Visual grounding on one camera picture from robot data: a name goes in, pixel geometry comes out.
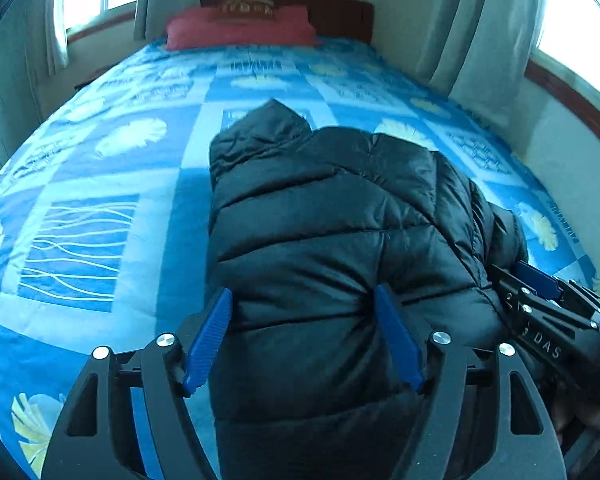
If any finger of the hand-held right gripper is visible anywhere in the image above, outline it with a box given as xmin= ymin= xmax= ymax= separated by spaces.
xmin=490 ymin=261 xmax=562 ymax=311
xmin=555 ymin=279 xmax=600 ymax=331

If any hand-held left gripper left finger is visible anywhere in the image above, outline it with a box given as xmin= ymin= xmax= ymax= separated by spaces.
xmin=40 ymin=287 xmax=234 ymax=480

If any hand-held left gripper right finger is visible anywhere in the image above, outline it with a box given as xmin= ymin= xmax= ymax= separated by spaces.
xmin=373 ymin=284 xmax=567 ymax=480

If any black puffer jacket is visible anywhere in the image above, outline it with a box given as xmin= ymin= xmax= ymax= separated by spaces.
xmin=207 ymin=99 xmax=563 ymax=480

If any person's right hand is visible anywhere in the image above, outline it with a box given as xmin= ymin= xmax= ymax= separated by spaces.
xmin=552 ymin=395 xmax=600 ymax=435

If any blue patterned bed sheet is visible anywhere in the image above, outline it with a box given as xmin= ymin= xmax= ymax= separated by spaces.
xmin=0 ymin=39 xmax=600 ymax=480

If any window with wooden sill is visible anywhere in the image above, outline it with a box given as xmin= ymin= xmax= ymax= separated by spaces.
xmin=524 ymin=0 xmax=600 ymax=147

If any wide grey curtain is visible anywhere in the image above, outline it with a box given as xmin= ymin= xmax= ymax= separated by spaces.
xmin=414 ymin=0 xmax=552 ymax=128

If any wooden nightstand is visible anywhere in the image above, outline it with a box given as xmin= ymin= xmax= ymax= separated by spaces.
xmin=73 ymin=67 xmax=112 ymax=91

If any white patterned wardrobe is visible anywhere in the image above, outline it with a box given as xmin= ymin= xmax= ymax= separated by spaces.
xmin=0 ymin=7 xmax=52 ymax=198

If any wooden headboard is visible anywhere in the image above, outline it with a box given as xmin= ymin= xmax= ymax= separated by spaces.
xmin=199 ymin=0 xmax=375 ymax=46

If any dark red printed pillow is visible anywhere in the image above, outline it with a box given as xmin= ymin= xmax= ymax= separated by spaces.
xmin=209 ymin=1 xmax=282 ymax=24

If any white narrow curtain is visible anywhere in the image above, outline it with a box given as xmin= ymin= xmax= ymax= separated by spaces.
xmin=44 ymin=0 xmax=72 ymax=77

